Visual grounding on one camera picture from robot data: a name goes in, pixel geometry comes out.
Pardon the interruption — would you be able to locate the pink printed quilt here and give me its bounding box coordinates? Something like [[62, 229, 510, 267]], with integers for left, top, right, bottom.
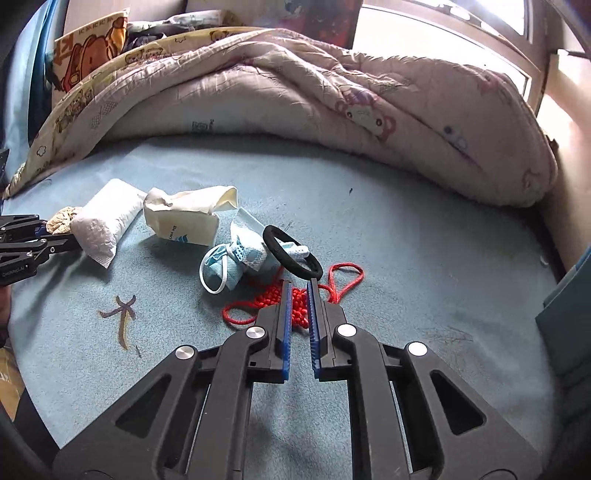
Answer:
[[2, 27, 560, 208]]

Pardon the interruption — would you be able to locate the black hair tie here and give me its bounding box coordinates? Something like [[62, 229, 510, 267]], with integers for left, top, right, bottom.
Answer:
[[262, 224, 323, 281]]

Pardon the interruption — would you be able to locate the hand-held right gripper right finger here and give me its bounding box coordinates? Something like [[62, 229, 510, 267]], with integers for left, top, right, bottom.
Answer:
[[305, 279, 541, 480]]

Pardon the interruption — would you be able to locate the blue bed sheet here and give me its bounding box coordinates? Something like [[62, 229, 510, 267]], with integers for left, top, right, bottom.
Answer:
[[0, 133, 571, 480]]

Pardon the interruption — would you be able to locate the blue curtain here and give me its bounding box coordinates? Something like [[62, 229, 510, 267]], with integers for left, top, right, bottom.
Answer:
[[0, 0, 62, 182]]

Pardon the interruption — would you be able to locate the dark cloth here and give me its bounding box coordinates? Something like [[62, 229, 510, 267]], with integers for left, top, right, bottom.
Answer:
[[124, 21, 178, 51]]

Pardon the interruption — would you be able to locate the crumpled white paper bag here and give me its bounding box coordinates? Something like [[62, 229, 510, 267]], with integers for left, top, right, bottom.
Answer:
[[143, 185, 239, 248]]

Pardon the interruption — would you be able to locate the window frame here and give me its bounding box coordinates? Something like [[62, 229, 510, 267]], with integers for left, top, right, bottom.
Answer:
[[352, 0, 591, 118]]

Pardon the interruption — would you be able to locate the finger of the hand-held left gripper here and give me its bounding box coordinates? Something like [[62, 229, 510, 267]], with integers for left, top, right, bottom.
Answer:
[[0, 234, 78, 265], [0, 214, 48, 243]]

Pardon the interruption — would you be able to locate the wall poster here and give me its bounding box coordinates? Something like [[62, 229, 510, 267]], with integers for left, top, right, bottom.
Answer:
[[271, 0, 362, 48]]

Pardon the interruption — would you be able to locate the beige scrunchie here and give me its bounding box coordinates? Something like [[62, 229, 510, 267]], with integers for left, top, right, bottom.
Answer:
[[46, 206, 85, 236]]

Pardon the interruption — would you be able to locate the blue box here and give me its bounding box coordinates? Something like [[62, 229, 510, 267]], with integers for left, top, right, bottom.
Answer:
[[534, 244, 591, 386]]

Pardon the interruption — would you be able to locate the bear print pillow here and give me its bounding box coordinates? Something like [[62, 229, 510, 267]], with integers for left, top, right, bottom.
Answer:
[[52, 9, 131, 94]]

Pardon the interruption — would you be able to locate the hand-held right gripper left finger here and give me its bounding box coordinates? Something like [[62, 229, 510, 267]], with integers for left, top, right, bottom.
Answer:
[[53, 279, 293, 480]]

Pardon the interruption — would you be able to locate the blue face mask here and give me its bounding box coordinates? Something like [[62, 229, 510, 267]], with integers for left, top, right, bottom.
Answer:
[[199, 208, 308, 294]]

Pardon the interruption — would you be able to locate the white tissue packet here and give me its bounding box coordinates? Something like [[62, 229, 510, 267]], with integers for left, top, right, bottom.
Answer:
[[69, 178, 148, 269]]

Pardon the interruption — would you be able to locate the red knotted cord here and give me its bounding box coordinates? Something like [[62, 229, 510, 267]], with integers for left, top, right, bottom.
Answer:
[[222, 261, 365, 334]]

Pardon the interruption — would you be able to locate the light printed pillow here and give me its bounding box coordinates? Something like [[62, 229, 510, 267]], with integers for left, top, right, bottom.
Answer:
[[166, 10, 252, 29]]

